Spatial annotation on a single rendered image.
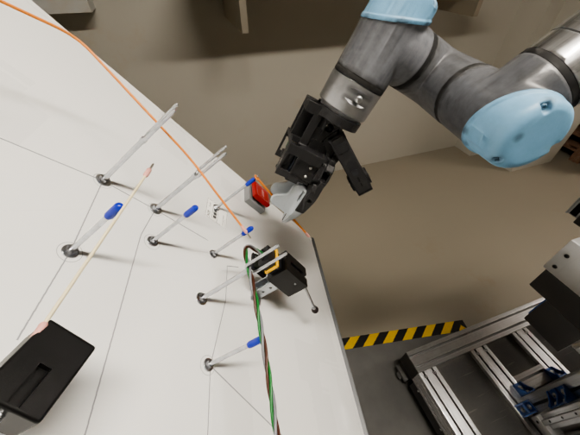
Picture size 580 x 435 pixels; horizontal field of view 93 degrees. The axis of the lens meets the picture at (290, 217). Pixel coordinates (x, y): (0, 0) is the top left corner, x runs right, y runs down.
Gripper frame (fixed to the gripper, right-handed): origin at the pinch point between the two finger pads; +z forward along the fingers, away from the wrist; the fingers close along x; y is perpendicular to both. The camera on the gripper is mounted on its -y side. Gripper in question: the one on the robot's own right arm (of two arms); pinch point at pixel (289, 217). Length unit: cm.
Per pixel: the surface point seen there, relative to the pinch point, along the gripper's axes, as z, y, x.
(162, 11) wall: 0, 69, -146
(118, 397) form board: 4.2, 15.9, 30.1
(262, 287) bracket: 8.3, 1.4, 10.4
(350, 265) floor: 74, -88, -88
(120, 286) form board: 2.4, 19.9, 20.9
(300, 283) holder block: 3.7, -3.3, 11.5
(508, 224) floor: 10, -202, -120
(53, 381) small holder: -5.3, 19.2, 33.1
